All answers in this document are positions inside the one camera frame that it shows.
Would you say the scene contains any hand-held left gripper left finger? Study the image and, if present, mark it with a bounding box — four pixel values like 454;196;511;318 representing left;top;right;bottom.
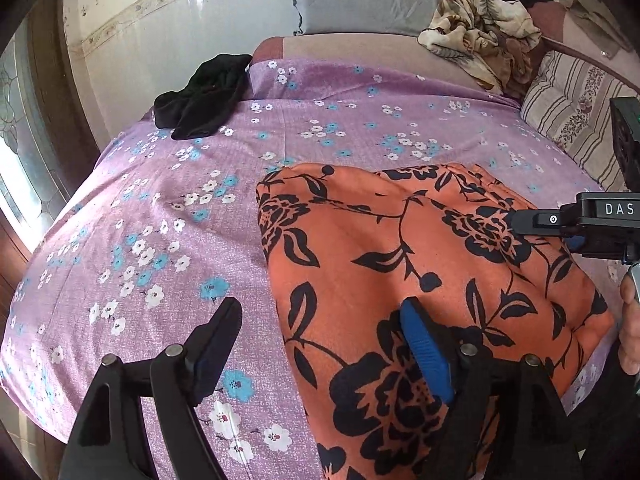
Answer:
59;296;244;480

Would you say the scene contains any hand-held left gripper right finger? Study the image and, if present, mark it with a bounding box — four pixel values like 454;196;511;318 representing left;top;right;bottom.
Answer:
400;296;583;480

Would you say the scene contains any olive cloth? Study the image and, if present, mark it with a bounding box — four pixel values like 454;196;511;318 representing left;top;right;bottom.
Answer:
565;0;637;57

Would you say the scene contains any wooden window frame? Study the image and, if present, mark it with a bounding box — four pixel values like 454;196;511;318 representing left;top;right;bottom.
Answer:
25;7;103;166

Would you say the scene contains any orange black floral garment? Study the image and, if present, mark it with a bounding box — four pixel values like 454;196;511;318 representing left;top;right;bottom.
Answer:
256;162;615;480

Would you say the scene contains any beige floral crumpled cloth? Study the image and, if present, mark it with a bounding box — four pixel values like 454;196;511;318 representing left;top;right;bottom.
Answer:
418;0;542;96

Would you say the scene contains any striped floral pillow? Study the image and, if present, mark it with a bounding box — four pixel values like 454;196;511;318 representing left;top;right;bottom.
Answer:
520;50;640;192

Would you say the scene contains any purple floral bedsheet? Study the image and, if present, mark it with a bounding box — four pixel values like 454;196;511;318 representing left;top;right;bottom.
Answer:
0;57;626;480

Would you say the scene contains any person's right hand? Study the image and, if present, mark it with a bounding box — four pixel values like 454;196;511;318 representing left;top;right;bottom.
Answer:
619;275;640;376

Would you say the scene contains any patterned glass window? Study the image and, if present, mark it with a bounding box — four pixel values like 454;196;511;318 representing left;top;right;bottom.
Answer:
0;35;57;233

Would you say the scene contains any dark cloth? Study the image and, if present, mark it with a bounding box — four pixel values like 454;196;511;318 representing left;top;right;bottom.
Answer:
562;340;640;480

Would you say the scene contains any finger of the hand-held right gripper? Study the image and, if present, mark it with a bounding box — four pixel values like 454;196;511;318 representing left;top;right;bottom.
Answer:
505;199;586;238

